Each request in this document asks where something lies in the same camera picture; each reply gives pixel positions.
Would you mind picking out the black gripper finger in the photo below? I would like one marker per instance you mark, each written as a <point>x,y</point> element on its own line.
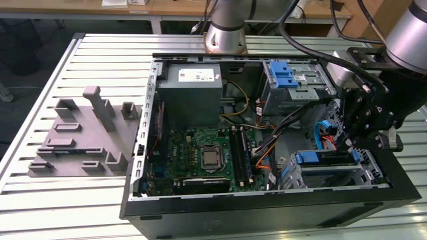
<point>376,140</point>
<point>348,112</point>

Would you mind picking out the hard disk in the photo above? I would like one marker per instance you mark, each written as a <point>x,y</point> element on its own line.
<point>307,158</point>

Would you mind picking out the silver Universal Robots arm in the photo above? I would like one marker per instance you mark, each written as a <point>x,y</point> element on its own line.
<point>227,37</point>

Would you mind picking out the metal disk bay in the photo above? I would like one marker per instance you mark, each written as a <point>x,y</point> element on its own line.
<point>333,169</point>

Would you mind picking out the metal optical drive cage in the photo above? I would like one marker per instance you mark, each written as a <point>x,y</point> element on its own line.
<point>300,96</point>

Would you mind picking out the blue drive cage latch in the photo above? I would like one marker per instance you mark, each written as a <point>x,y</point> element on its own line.
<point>281,75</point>

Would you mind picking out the wooden cabinet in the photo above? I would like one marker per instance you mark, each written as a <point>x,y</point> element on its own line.
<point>389,17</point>

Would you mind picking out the black RAM stick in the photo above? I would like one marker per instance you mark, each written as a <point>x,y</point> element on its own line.
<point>245,155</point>

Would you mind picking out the silver CPU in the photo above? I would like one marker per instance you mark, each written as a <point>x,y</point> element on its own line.
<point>209,158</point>

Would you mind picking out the grey power supply unit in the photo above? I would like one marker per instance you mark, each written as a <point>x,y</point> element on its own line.
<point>189,105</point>

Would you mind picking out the green motherboard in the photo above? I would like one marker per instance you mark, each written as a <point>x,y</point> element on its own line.
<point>187,147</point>

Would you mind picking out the black graphics card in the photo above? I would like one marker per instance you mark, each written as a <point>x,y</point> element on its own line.
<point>203,185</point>

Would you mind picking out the black open PC case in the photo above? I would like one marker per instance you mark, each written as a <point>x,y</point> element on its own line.
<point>233,215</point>

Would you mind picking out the small white box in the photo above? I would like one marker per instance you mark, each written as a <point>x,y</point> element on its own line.
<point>137,2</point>

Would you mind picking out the grey parts rack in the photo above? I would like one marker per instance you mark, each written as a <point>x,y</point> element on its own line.
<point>89,150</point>

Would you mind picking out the white paper sheet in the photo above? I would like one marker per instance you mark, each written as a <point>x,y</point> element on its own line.
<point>113,3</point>

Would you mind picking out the wooden desk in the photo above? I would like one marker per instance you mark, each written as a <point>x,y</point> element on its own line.
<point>83,10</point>

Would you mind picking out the black chair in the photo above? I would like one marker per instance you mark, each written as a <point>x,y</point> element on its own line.
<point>20,45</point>

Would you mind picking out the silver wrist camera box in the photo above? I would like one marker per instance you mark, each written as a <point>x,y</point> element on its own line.
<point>343,70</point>

